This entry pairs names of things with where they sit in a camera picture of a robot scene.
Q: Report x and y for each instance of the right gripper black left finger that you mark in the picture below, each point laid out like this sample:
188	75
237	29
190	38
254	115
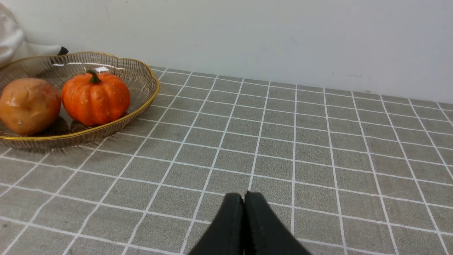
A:
223	236

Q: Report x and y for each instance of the ribbed glass bowl gold rim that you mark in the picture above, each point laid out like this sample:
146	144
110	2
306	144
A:
139	78

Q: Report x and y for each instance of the grey checked tablecloth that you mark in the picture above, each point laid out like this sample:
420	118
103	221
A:
348	173

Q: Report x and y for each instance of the orange toy pumpkin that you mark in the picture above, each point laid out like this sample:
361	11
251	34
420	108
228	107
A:
95	98

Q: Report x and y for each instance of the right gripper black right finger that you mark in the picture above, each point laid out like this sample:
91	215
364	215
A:
265	233

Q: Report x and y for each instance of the white cloth bag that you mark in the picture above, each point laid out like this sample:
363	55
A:
14	45

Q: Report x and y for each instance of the brown toy potato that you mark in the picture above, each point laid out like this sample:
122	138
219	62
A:
29	106

